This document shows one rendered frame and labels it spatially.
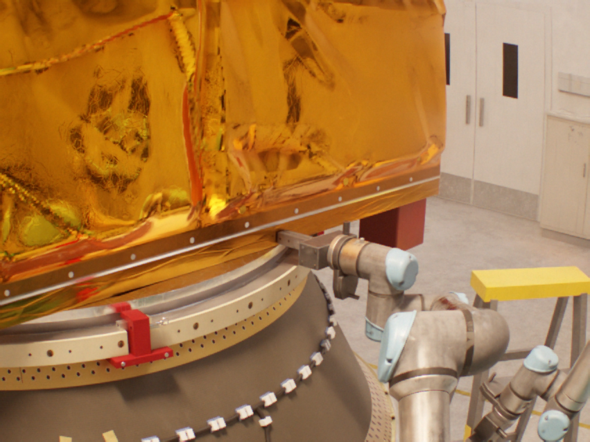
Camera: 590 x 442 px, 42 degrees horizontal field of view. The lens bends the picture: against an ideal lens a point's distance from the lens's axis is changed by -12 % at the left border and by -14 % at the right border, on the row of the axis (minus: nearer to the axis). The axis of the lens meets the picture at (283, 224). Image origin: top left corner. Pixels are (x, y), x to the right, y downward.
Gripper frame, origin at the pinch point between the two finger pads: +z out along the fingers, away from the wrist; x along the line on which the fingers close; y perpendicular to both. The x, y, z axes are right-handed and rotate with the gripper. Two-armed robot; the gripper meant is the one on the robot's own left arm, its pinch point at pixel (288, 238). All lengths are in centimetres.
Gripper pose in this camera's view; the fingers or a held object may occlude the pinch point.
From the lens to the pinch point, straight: 189.5
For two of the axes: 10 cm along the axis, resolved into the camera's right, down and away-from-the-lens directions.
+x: -6.5, 1.9, -7.3
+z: -7.6, -2.1, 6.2
